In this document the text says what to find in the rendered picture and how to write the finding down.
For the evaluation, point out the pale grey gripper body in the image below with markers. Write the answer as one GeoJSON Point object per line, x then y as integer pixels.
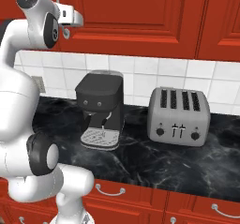
{"type": "Point", "coordinates": [78, 18]}

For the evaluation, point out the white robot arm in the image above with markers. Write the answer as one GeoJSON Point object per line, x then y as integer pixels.
{"type": "Point", "coordinates": [15, 109]}

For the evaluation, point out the red base cabinet door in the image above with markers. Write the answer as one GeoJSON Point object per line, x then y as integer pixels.
{"type": "Point", "coordinates": [9, 212]}
{"type": "Point", "coordinates": [125, 213]}

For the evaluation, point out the black coffee machine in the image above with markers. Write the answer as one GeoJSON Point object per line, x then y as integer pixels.
{"type": "Point", "coordinates": [101, 106]}

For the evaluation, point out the grey four-slot toaster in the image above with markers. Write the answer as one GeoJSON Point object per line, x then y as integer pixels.
{"type": "Point", "coordinates": [178, 118]}

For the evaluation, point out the red drawer front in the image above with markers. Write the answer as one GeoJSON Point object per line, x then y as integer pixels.
{"type": "Point", "coordinates": [140, 191]}
{"type": "Point", "coordinates": [200, 209]}

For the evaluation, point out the grey wall socket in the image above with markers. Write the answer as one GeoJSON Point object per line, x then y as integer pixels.
{"type": "Point", "coordinates": [40, 84]}

